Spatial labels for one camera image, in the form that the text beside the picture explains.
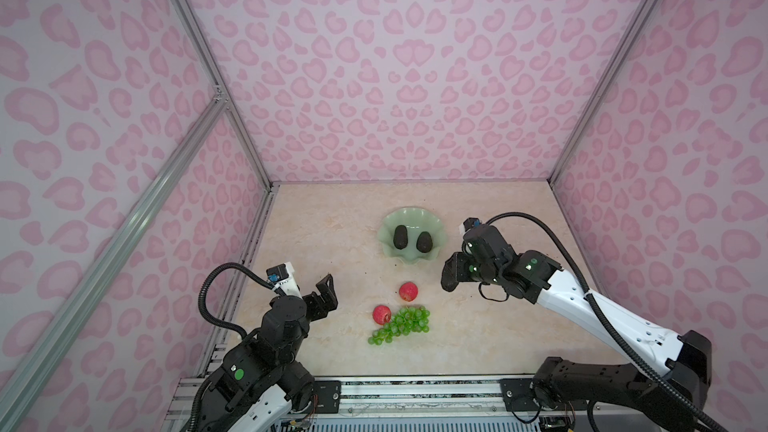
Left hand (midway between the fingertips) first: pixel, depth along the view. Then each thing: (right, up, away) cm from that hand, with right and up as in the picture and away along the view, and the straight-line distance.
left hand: (319, 278), depth 70 cm
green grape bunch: (+20, -15, +12) cm, 27 cm away
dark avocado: (+20, +7, +28) cm, 35 cm away
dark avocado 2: (+27, +5, +27) cm, 39 cm away
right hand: (+31, +2, +5) cm, 32 cm away
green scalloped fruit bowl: (+25, +13, +33) cm, 43 cm away
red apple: (+22, -8, +16) cm, 28 cm away
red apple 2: (+14, -13, +12) cm, 23 cm away
